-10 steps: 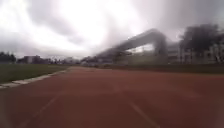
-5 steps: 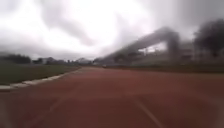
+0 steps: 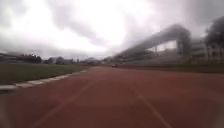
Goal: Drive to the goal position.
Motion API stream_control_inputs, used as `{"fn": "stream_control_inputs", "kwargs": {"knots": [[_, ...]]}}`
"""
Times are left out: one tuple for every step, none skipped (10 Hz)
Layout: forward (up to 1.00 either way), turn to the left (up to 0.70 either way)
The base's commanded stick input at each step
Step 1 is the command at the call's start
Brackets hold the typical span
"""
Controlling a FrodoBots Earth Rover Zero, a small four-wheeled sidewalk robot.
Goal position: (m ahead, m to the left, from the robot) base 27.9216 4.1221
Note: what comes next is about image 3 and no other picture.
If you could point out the row of low buildings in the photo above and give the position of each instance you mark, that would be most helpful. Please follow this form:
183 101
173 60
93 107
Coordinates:
50 60

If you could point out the white painted lane lines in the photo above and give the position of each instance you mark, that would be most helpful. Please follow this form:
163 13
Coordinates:
146 106

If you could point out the pale concrete kerb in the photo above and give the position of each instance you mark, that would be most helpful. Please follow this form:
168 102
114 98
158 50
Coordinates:
36 81

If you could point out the green grass field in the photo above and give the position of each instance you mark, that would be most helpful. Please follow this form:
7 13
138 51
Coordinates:
33 71

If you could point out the red running track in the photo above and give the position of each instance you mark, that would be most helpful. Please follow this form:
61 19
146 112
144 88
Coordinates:
113 100

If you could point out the grandstand building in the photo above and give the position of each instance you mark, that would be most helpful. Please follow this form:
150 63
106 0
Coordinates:
160 46

